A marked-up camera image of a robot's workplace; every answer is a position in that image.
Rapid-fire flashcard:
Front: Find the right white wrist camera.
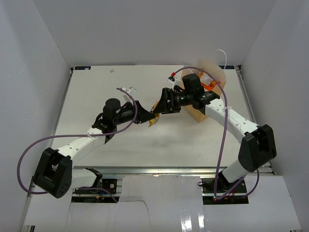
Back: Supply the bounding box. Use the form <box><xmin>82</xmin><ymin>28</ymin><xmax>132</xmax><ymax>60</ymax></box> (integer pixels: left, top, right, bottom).
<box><xmin>167</xmin><ymin>72</ymin><xmax>181</xmax><ymax>90</ymax></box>

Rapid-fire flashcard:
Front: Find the left table logo sticker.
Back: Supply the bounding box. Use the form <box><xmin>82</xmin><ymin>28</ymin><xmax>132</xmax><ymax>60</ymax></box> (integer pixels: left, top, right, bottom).
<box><xmin>74</xmin><ymin>66</ymin><xmax>91</xmax><ymax>70</ymax></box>

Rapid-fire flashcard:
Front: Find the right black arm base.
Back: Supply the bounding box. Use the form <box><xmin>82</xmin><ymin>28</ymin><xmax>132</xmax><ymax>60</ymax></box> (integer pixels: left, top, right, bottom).
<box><xmin>198</xmin><ymin>178</ymin><xmax>247</xmax><ymax>193</ymax></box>

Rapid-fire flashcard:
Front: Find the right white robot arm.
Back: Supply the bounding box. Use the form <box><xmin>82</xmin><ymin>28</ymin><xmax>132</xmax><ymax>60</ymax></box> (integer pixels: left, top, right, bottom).
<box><xmin>153</xmin><ymin>73</ymin><xmax>277</xmax><ymax>193</ymax></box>

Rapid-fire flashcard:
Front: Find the table logo sticker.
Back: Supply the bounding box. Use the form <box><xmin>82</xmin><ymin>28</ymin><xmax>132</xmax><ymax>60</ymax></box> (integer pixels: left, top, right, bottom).
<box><xmin>74</xmin><ymin>66</ymin><xmax>91</xmax><ymax>70</ymax></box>
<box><xmin>219</xmin><ymin>65</ymin><xmax>235</xmax><ymax>70</ymax></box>

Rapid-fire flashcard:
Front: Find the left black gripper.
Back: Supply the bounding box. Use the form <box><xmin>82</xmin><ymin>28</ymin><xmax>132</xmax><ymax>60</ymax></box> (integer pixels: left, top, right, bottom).
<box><xmin>113</xmin><ymin>101</ymin><xmax>155</xmax><ymax>126</ymax></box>

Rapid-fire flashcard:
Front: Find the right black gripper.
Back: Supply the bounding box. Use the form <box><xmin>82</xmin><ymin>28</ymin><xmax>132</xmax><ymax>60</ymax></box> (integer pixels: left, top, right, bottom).
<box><xmin>153</xmin><ymin>87</ymin><xmax>193</xmax><ymax>114</ymax></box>

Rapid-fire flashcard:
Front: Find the aluminium table frame rail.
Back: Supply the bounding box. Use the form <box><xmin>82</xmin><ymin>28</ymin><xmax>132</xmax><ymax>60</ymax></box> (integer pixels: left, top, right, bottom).
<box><xmin>26</xmin><ymin>65</ymin><xmax>273</xmax><ymax>201</ymax></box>

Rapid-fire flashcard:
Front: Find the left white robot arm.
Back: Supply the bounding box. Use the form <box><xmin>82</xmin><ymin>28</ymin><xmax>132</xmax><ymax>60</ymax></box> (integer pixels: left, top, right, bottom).
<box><xmin>33</xmin><ymin>98</ymin><xmax>155</xmax><ymax>199</ymax></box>

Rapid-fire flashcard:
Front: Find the brown paper bag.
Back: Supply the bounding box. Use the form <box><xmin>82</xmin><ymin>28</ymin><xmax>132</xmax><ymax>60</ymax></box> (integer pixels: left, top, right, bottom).
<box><xmin>181</xmin><ymin>49</ymin><xmax>228</xmax><ymax>124</ymax></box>

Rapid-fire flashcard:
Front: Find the right table logo sticker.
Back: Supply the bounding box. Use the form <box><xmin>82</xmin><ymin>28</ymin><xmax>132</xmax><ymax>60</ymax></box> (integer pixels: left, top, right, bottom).
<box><xmin>219</xmin><ymin>65</ymin><xmax>235</xmax><ymax>70</ymax></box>

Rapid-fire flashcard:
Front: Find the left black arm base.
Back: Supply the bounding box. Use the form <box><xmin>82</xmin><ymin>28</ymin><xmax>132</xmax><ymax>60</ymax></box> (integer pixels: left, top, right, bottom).
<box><xmin>98</xmin><ymin>179</ymin><xmax>117</xmax><ymax>194</ymax></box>

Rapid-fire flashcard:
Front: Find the orange white snack bag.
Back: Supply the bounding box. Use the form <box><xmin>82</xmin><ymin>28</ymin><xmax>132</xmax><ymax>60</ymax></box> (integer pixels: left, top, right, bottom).
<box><xmin>198</xmin><ymin>71</ymin><xmax>217</xmax><ymax>91</ymax></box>

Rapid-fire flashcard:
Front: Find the yellow M&M's packet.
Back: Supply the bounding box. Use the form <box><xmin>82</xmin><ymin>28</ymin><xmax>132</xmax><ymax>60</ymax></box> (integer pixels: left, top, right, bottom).
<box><xmin>148</xmin><ymin>101</ymin><xmax>160</xmax><ymax>127</ymax></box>

